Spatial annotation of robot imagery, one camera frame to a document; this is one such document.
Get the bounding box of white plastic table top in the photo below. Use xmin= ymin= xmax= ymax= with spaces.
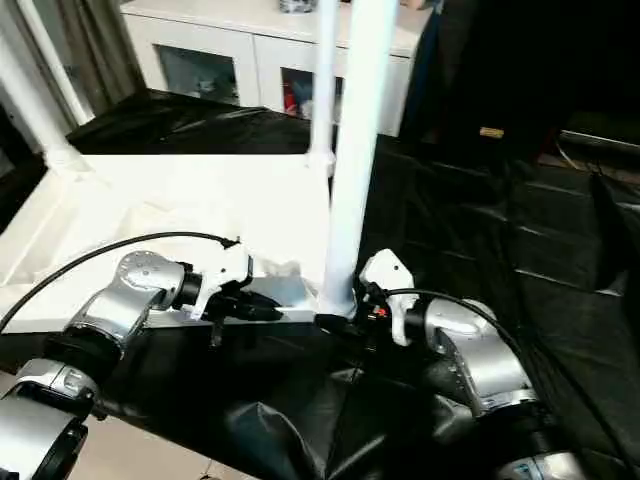
xmin=0 ymin=152 xmax=362 ymax=335

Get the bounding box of white door frame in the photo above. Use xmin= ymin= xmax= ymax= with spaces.
xmin=19 ymin=0 xmax=97 ymax=127

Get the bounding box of black television edge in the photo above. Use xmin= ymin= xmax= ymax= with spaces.
xmin=558 ymin=128 xmax=640 ymax=152

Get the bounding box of black speaker box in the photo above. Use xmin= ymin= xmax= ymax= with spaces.
xmin=404 ymin=0 xmax=567 ymax=162

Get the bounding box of white plastic table leg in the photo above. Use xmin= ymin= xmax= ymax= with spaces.
xmin=319 ymin=0 xmax=401 ymax=320
xmin=0 ymin=29 xmax=90 ymax=175
xmin=307 ymin=0 xmax=342 ymax=175

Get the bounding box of white glass-door cabinet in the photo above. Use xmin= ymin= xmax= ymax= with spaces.
xmin=122 ymin=0 xmax=432 ymax=137

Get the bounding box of grey curtain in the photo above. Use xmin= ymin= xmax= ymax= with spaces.
xmin=59 ymin=0 xmax=147 ymax=107

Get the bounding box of black plastic mat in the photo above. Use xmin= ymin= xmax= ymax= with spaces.
xmin=0 ymin=89 xmax=640 ymax=480

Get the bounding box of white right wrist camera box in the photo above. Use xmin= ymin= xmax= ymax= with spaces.
xmin=358 ymin=247 xmax=417 ymax=347

